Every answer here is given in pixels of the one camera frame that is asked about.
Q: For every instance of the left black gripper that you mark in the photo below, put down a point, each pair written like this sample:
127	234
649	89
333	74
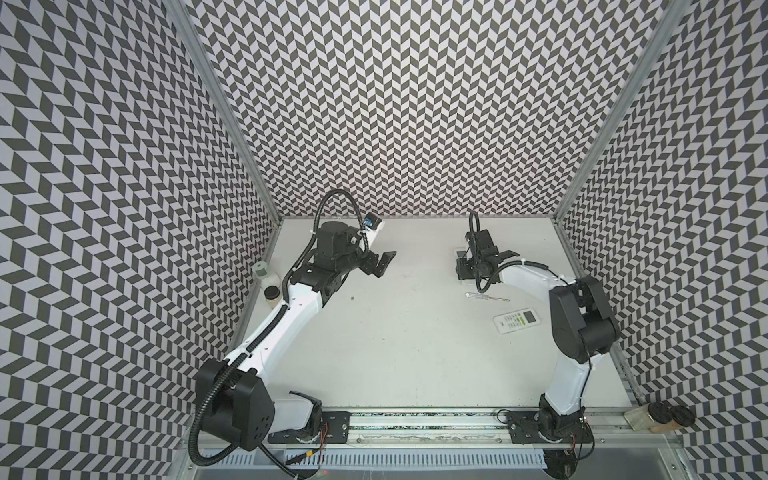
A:
370	266

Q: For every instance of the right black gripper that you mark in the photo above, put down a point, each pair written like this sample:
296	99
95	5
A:
470	264

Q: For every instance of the clear handle screwdriver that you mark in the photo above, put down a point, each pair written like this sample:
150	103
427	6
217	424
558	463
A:
485	297

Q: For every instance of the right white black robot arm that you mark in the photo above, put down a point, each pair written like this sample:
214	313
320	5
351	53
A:
583	326

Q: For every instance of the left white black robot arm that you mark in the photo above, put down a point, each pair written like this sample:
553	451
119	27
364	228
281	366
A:
234	407

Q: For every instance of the jar with black lid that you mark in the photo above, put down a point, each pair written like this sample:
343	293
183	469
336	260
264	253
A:
272	295

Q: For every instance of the white bottle green cap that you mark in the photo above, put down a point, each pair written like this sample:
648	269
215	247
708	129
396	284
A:
266	275

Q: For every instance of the clear jar black lid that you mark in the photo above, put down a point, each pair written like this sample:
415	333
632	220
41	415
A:
649	416

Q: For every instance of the brown jar black lid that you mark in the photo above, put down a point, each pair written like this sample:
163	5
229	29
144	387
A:
681	417

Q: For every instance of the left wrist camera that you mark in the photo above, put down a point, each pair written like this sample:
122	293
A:
372	226

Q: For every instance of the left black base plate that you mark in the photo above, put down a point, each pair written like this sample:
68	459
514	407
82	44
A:
333	427

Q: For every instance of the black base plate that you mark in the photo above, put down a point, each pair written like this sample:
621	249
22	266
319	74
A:
333	427
526	427

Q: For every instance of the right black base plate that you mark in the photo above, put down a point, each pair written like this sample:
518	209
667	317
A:
526	427

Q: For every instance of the aluminium mounting rail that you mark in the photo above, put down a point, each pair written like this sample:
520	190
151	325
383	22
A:
482	428

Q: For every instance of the white slotted cable duct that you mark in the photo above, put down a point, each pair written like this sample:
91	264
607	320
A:
425	459

